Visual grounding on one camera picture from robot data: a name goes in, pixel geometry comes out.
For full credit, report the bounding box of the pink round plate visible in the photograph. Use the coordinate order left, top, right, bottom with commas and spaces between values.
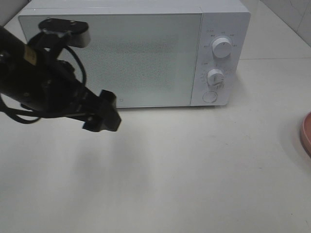
300, 112, 311, 157

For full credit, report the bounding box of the round door release button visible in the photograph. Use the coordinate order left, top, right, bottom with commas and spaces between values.
202, 91, 218, 103

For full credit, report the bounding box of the white microwave oven body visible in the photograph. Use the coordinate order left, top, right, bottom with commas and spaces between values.
18, 0, 251, 107

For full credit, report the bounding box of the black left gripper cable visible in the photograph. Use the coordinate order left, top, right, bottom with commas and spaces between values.
0, 45, 87, 125

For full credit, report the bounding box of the white microwave knob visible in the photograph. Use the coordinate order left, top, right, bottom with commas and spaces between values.
207, 68, 225, 86
212, 36, 232, 58

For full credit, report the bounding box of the white microwave door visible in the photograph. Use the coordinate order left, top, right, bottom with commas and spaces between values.
57, 13, 202, 107

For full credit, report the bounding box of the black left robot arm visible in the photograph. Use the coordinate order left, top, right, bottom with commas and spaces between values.
0, 18, 121, 132

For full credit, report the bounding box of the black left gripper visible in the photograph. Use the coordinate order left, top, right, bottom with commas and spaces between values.
21, 18, 121, 132

